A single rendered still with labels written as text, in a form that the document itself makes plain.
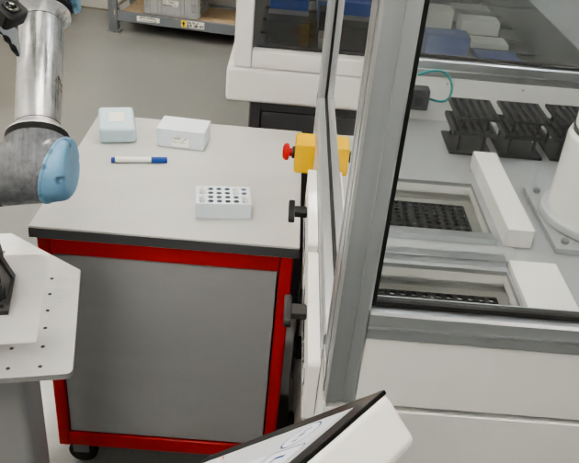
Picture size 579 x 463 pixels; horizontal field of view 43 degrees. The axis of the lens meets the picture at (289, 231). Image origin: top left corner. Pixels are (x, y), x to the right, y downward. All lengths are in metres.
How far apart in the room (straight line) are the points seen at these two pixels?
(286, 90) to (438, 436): 1.37
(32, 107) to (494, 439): 0.98
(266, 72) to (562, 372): 1.42
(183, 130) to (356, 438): 1.47
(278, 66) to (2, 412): 1.19
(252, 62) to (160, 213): 0.65
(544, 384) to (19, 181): 0.92
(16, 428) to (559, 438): 0.98
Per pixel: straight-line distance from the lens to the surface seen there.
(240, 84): 2.18
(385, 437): 0.61
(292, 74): 2.17
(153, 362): 1.85
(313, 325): 1.11
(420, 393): 0.97
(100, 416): 2.00
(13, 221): 3.20
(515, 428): 1.03
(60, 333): 1.36
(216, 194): 1.70
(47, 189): 1.39
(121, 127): 2.01
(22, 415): 1.53
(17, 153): 1.41
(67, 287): 1.47
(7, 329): 1.39
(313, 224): 1.35
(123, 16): 5.48
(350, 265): 0.84
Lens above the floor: 1.61
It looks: 31 degrees down
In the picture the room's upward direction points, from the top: 5 degrees clockwise
